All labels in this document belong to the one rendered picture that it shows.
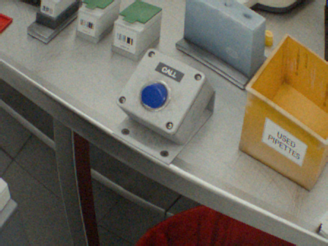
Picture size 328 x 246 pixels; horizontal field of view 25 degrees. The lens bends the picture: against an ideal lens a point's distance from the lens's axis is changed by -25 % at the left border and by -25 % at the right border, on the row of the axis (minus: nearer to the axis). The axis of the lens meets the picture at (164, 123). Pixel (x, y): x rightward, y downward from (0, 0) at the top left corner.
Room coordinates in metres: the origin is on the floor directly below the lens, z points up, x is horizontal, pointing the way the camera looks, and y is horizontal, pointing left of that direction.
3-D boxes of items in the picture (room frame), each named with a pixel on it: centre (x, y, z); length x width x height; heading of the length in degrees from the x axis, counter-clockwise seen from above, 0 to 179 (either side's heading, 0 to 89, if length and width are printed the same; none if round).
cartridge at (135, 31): (0.77, 0.04, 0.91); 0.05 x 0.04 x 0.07; 150
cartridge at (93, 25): (0.81, 0.10, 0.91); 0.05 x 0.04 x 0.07; 150
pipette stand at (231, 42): (0.78, -0.07, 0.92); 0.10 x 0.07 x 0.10; 55
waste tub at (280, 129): (0.65, -0.17, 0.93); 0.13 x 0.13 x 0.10; 59
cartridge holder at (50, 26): (0.83, 0.17, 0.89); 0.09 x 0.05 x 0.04; 148
